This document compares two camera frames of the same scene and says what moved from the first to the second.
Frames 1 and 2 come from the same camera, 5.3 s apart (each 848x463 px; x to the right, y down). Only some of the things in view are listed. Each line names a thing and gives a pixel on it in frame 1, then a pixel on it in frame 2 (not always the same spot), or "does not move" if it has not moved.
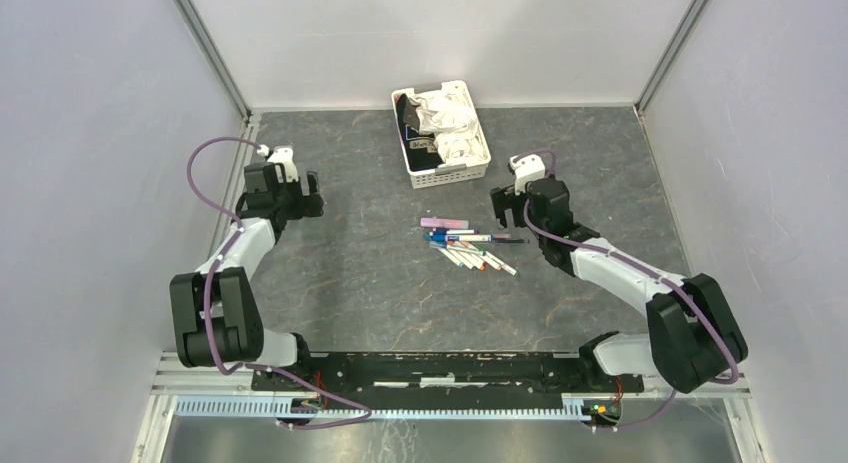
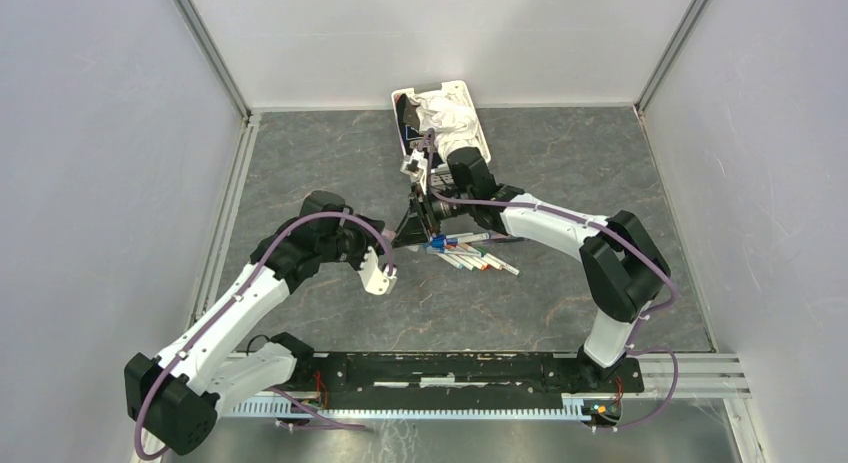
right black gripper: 505,198 to 418,219
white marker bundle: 471,256 does not move
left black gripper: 308,206 to 369,238
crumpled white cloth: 452,121 does not move
